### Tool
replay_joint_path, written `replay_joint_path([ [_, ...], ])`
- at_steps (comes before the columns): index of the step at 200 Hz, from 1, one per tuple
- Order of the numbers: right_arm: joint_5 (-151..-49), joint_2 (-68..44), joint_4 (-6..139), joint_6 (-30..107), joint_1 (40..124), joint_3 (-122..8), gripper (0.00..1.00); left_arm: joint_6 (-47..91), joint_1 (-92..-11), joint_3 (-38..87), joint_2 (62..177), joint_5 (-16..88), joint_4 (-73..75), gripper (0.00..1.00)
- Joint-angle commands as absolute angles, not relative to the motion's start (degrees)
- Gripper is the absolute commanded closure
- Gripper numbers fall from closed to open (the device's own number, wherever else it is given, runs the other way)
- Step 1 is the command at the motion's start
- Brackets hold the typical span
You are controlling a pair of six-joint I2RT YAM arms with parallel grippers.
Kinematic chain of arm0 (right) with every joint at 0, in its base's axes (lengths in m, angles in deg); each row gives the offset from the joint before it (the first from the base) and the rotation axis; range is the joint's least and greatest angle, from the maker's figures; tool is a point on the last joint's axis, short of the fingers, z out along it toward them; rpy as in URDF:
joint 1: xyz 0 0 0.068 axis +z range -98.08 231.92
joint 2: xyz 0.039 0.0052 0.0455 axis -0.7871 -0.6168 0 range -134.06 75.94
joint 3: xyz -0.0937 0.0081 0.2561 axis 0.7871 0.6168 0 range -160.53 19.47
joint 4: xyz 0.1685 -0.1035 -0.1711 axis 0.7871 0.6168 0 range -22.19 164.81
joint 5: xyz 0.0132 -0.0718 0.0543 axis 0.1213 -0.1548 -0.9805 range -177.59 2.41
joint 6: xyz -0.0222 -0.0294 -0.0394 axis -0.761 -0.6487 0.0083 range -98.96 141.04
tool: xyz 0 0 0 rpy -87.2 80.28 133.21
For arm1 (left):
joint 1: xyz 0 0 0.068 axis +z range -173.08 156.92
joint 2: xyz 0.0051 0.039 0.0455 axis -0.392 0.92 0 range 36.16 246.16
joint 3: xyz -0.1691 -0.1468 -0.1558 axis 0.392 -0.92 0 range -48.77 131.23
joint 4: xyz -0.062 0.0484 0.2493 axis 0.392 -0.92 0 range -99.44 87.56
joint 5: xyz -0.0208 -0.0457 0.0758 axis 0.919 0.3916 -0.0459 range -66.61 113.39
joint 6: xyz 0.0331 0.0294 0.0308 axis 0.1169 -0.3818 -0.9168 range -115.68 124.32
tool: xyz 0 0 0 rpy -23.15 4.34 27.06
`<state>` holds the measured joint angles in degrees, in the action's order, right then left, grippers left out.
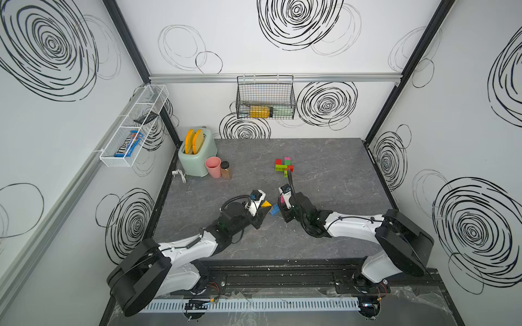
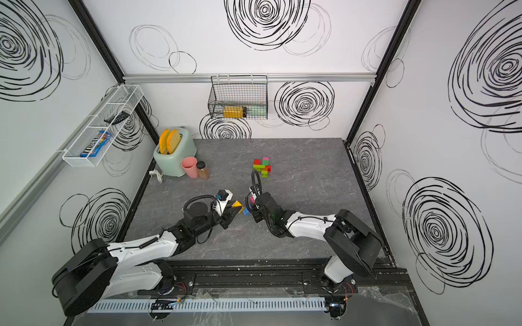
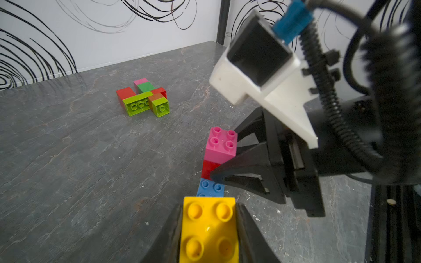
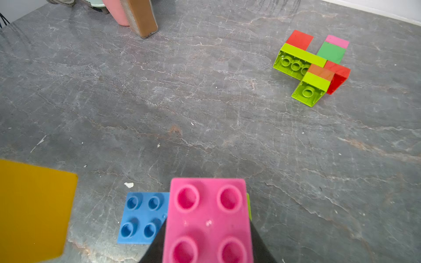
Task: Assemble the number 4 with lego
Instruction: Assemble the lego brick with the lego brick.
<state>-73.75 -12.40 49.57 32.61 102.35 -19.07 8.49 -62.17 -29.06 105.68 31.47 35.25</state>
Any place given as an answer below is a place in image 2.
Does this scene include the black wire wall basket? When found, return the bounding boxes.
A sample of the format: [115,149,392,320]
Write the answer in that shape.
[207,75,269,119]

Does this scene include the pink plastic cup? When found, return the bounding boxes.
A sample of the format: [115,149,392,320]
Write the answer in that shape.
[181,156,198,179]

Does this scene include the toy bread slice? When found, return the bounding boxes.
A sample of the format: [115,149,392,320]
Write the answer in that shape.
[166,129,182,154]
[159,128,171,154]

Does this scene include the mint green toaster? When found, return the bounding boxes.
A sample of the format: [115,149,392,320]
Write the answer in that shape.
[153,128,197,177]

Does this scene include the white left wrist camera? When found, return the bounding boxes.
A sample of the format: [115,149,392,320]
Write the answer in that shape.
[215,190,233,217]

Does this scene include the left toy bread slice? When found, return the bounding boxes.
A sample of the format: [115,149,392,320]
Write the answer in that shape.
[159,128,171,154]

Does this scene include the white slotted cable duct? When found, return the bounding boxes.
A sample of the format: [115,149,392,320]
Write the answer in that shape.
[87,297,327,313]

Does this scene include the black remote on shelf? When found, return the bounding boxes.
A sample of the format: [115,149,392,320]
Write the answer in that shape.
[104,111,130,126]

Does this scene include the yellow tall lego brick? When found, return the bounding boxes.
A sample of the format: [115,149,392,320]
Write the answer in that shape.
[232,200,244,213]

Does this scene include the yellow box in basket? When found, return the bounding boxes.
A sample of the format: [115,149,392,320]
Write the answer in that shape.
[222,106,246,119]

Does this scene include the right toy bread slice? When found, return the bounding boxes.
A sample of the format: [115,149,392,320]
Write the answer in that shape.
[166,129,182,154]

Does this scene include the white wire wall shelf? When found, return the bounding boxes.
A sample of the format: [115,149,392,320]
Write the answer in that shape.
[62,84,144,168]

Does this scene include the blue snack packet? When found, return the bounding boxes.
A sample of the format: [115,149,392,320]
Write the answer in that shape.
[80,130,112,158]

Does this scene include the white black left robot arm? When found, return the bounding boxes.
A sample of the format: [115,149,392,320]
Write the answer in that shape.
[52,195,243,317]

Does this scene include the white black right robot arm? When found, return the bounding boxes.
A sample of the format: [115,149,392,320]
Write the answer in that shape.
[246,192,383,284]

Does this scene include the light green box in basket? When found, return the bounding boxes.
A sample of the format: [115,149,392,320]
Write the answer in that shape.
[244,105,268,120]

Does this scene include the brown spice jar black lid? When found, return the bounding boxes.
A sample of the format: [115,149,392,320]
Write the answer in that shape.
[196,160,209,180]

